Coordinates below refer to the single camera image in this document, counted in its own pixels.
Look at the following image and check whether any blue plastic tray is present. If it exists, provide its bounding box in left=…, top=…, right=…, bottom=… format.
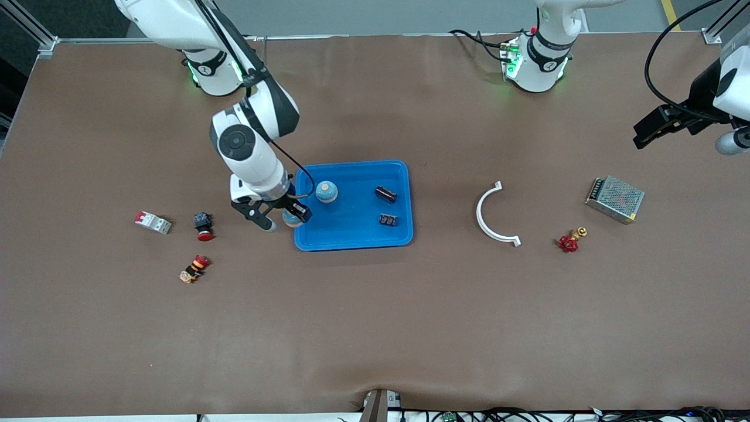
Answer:
left=294, top=159, right=414, bottom=252

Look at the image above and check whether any metal mesh power supply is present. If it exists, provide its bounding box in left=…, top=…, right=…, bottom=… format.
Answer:
left=585, top=175, right=646, bottom=226

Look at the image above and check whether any orange red push button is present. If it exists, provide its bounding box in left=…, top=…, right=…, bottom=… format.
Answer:
left=179, top=254, right=210, bottom=285

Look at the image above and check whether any white red circuit breaker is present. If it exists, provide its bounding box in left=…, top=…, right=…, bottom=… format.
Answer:
left=135, top=211, right=172, bottom=235

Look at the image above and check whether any brown table mat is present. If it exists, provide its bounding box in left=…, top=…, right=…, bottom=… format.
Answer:
left=0, top=32, right=750, bottom=418

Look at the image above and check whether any brass valve red handwheel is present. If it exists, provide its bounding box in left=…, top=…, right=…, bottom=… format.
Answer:
left=557, top=226, right=588, bottom=254

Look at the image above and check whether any white semicircular pipe clamp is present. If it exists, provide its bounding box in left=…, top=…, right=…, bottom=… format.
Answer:
left=475, top=181, right=521, bottom=248

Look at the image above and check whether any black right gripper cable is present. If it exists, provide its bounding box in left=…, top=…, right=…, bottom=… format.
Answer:
left=267, top=136, right=316, bottom=199

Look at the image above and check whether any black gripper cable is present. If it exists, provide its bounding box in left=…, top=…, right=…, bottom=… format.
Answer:
left=267, top=136, right=316, bottom=199
left=644, top=0, right=724, bottom=109

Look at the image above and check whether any aluminium frame profile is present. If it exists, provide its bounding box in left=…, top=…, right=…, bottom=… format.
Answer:
left=0, top=0, right=60, bottom=58
left=702, top=0, right=744, bottom=45

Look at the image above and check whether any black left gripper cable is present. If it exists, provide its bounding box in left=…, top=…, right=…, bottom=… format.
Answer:
left=644, top=0, right=724, bottom=109

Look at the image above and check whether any black base cable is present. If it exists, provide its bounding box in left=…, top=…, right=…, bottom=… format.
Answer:
left=449, top=28, right=512, bottom=65

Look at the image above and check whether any metal clamp bracket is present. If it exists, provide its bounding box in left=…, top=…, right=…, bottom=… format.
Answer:
left=359, top=388, right=404, bottom=422

